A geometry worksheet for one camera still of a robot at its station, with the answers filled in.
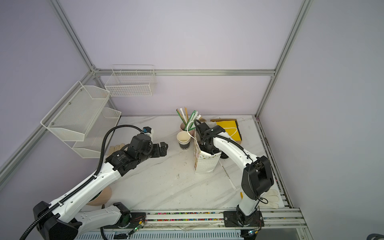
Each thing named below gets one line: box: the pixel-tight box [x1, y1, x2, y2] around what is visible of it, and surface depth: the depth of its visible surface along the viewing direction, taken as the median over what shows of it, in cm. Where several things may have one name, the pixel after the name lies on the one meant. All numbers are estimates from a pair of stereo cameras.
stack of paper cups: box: [176, 130, 191, 150], surface depth 95 cm
